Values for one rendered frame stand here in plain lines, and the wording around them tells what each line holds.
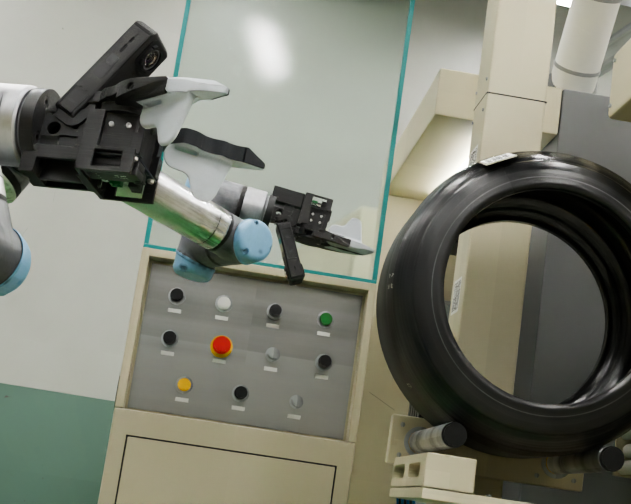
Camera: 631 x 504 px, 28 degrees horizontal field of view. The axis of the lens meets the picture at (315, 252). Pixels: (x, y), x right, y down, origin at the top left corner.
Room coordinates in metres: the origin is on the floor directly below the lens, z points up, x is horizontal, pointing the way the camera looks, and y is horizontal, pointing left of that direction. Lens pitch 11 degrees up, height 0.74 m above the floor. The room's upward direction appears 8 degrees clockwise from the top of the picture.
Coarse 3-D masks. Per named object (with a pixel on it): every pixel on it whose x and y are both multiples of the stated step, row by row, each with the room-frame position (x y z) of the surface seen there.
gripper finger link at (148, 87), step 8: (128, 80) 1.03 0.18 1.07; (136, 80) 1.02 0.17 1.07; (144, 80) 1.02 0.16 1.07; (152, 80) 1.01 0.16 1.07; (160, 80) 1.01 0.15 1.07; (112, 88) 1.05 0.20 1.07; (120, 88) 1.03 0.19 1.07; (128, 88) 1.03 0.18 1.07; (136, 88) 1.02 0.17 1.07; (144, 88) 1.02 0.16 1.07; (152, 88) 1.02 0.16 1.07; (160, 88) 1.01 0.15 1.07; (112, 96) 1.05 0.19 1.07; (120, 96) 1.03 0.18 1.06; (128, 96) 1.03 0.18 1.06; (136, 96) 1.03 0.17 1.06; (144, 96) 1.02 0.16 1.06; (152, 96) 1.02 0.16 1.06; (120, 104) 1.05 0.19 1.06; (128, 104) 1.04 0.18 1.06; (136, 104) 1.04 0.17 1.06
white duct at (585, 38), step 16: (576, 0) 2.98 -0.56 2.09; (592, 0) 2.94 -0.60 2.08; (608, 0) 2.94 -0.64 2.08; (576, 16) 2.99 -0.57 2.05; (592, 16) 2.97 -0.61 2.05; (608, 16) 2.97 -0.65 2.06; (576, 32) 3.01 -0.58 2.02; (592, 32) 2.99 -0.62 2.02; (608, 32) 3.01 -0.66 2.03; (560, 48) 3.07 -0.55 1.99; (576, 48) 3.03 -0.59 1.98; (592, 48) 3.02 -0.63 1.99; (560, 64) 3.08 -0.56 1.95; (576, 64) 3.05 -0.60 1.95; (592, 64) 3.05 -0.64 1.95; (560, 80) 3.10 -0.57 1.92; (576, 80) 3.08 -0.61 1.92; (592, 80) 3.09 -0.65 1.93
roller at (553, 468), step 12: (564, 456) 2.40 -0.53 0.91; (576, 456) 2.32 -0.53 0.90; (588, 456) 2.25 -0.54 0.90; (600, 456) 2.19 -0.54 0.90; (612, 456) 2.19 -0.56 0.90; (552, 468) 2.49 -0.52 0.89; (564, 468) 2.41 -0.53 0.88; (576, 468) 2.34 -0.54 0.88; (588, 468) 2.27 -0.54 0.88; (600, 468) 2.21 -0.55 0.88; (612, 468) 2.19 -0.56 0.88
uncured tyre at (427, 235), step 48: (432, 192) 2.21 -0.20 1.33; (480, 192) 2.16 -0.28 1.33; (528, 192) 2.41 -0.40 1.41; (576, 192) 2.17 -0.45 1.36; (624, 192) 2.18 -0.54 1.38; (432, 240) 2.16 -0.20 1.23; (576, 240) 2.44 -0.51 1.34; (624, 240) 2.40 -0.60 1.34; (384, 288) 2.27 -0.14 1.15; (432, 288) 2.15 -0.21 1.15; (624, 288) 2.44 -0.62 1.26; (384, 336) 2.31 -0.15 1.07; (432, 336) 2.16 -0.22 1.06; (624, 336) 2.45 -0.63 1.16; (432, 384) 2.18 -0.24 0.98; (480, 384) 2.16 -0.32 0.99; (624, 384) 2.18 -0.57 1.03; (480, 432) 2.20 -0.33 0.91; (528, 432) 2.18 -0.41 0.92; (576, 432) 2.18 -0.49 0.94; (624, 432) 2.23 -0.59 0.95
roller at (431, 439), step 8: (448, 424) 2.17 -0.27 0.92; (456, 424) 2.17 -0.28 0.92; (416, 432) 2.46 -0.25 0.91; (424, 432) 2.35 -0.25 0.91; (432, 432) 2.26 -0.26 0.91; (440, 432) 2.18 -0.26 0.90; (448, 432) 2.17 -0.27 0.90; (456, 432) 2.17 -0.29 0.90; (464, 432) 2.17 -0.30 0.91; (416, 440) 2.42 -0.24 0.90; (424, 440) 2.33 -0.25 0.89; (432, 440) 2.26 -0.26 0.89; (440, 440) 2.19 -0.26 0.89; (448, 440) 2.17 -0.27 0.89; (456, 440) 2.17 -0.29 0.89; (464, 440) 2.17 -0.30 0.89; (416, 448) 2.45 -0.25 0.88; (424, 448) 2.37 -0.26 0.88; (432, 448) 2.31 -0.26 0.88; (440, 448) 2.25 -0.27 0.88; (448, 448) 2.20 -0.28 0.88
